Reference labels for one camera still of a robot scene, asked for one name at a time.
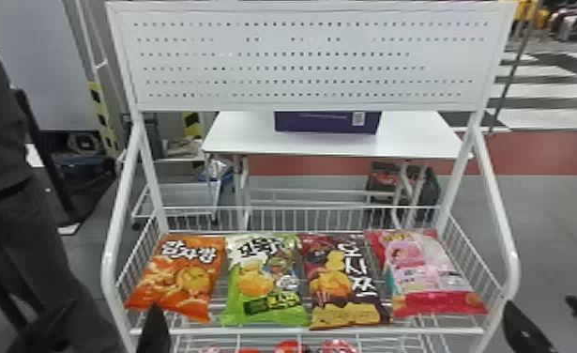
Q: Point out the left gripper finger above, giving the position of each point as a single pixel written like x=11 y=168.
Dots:
x=154 y=335
x=46 y=335

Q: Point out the orange snack packet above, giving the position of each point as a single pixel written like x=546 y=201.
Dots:
x=179 y=276

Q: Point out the pink snack packet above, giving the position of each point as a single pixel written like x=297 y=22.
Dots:
x=423 y=276

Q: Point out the green snack packet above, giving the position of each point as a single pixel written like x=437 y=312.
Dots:
x=261 y=281

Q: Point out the red noodle cup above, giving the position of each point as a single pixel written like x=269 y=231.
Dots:
x=337 y=347
x=290 y=347

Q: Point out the person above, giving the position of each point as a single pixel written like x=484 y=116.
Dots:
x=2 y=162

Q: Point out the dark red snack packet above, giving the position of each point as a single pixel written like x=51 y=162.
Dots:
x=340 y=283

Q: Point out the white side table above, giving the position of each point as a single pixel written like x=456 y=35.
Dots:
x=416 y=138

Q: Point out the blue box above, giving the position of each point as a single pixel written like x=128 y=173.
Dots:
x=317 y=122

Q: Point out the yellow black striped post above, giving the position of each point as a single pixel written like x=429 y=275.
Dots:
x=103 y=118

